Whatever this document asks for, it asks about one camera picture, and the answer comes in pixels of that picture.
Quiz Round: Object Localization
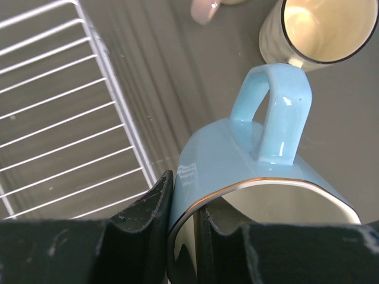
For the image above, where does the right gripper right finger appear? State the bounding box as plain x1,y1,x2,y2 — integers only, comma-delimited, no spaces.
197,207,378,283

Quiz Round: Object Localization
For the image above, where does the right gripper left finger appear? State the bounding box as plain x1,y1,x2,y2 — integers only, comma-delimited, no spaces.
1,170,174,283

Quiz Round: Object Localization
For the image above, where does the blue mug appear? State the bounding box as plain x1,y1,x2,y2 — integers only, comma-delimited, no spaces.
167,63,361,283

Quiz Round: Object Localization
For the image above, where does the white wire dish rack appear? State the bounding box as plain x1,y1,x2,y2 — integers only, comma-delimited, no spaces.
1,1,156,220

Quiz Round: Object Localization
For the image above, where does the cream mug black handle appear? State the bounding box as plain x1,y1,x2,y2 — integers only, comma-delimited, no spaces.
259,1,378,71

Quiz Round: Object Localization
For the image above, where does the pink mug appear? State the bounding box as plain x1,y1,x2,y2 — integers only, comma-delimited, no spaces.
190,0,246,26

